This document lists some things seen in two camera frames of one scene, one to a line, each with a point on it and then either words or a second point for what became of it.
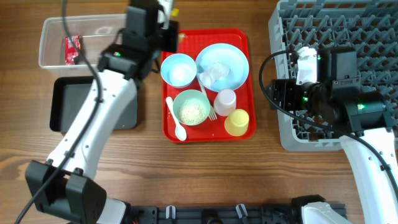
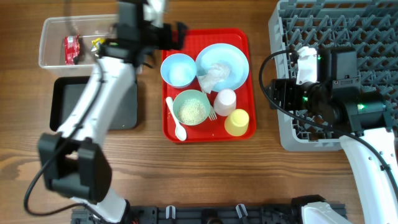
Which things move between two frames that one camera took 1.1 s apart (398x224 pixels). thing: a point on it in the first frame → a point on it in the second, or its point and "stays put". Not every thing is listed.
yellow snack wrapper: x=175 y=12 → x=94 y=42
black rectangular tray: x=68 y=98 stays put
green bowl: x=192 y=107 stays put
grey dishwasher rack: x=370 y=27 stays put
